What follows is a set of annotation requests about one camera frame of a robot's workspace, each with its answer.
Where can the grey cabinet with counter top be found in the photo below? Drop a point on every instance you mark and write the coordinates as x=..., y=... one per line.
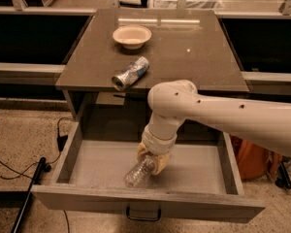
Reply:
x=186, y=45

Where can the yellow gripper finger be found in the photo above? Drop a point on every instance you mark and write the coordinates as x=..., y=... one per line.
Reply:
x=141, y=151
x=160, y=163

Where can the white paper bowl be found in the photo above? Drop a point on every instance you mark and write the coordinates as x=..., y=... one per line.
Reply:
x=132, y=37

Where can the black drawer handle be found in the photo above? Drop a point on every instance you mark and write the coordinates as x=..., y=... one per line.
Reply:
x=139, y=215

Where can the black stand leg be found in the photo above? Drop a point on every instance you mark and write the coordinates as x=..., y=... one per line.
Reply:
x=283, y=179
x=28, y=196

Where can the orange backpack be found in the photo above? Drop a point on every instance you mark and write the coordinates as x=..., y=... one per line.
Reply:
x=254, y=161

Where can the open grey top drawer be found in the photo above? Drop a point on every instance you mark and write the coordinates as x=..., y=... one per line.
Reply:
x=201, y=180

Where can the metal railing frame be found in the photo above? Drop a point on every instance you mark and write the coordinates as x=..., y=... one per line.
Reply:
x=36, y=44

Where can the clear plastic water bottle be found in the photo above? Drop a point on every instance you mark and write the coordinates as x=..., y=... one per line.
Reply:
x=140, y=173

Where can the black stand leg right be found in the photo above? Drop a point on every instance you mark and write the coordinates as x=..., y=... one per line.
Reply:
x=283, y=179

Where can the crushed silver drink can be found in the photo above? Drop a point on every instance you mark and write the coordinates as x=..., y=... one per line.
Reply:
x=130, y=74

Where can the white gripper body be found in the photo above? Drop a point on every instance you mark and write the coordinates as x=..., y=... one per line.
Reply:
x=157, y=144

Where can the black stand leg left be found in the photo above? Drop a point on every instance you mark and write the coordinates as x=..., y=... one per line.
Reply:
x=28, y=196

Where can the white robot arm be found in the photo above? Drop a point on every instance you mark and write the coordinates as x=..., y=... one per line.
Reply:
x=265, y=124

